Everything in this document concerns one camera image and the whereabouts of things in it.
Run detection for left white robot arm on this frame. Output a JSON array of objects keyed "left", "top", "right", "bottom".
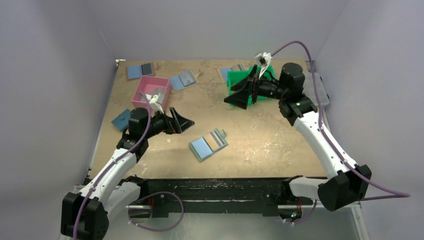
[{"left": 60, "top": 107, "right": 195, "bottom": 240}]

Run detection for purple cable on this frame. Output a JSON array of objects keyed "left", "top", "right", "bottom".
[
  {"left": 270, "top": 40, "right": 411, "bottom": 227},
  {"left": 72, "top": 93, "right": 185, "bottom": 240}
]

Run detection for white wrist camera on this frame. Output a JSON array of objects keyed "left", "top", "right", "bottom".
[
  {"left": 146, "top": 93, "right": 165, "bottom": 114},
  {"left": 254, "top": 52, "right": 273, "bottom": 79}
]

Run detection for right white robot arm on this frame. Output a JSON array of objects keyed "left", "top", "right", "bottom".
[{"left": 223, "top": 62, "right": 372, "bottom": 212}]

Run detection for pink open box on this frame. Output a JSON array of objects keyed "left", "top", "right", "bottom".
[{"left": 131, "top": 75, "right": 171, "bottom": 109}]

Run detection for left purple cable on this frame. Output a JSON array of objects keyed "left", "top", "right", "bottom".
[{"left": 72, "top": 93, "right": 185, "bottom": 240}]

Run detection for blue card behind bin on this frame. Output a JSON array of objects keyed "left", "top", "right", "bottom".
[{"left": 217, "top": 63, "right": 247, "bottom": 83}]

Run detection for clear compartment organizer box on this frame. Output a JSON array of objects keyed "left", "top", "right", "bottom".
[{"left": 303, "top": 72, "right": 330, "bottom": 108}]

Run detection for dark blue card holder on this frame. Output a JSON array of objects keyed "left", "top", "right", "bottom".
[{"left": 111, "top": 108, "right": 131, "bottom": 132}]

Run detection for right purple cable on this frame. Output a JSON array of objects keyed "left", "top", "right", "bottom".
[{"left": 270, "top": 40, "right": 411, "bottom": 227}]

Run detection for right green bin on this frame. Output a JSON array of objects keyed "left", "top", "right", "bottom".
[{"left": 252, "top": 69, "right": 278, "bottom": 104}]

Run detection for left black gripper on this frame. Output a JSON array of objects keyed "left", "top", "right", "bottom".
[{"left": 142, "top": 107, "right": 193, "bottom": 139}]

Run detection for green card holder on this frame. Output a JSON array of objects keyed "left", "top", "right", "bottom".
[{"left": 188, "top": 128, "right": 229, "bottom": 162}]

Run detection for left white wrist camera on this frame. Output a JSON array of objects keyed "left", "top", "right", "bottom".
[{"left": 146, "top": 93, "right": 165, "bottom": 114}]

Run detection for cards in pink box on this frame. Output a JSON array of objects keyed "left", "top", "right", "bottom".
[{"left": 144, "top": 87, "right": 166, "bottom": 100}]

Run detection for green bin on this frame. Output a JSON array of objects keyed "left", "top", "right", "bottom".
[
  {"left": 252, "top": 69, "right": 278, "bottom": 104},
  {"left": 223, "top": 71, "right": 255, "bottom": 110}
]

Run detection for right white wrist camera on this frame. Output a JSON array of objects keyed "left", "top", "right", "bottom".
[{"left": 254, "top": 52, "right": 273, "bottom": 79}]

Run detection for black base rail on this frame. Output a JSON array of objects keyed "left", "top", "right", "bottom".
[{"left": 74, "top": 176, "right": 332, "bottom": 220}]

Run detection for left green bin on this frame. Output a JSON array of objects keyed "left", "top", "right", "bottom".
[{"left": 223, "top": 71, "right": 255, "bottom": 110}]

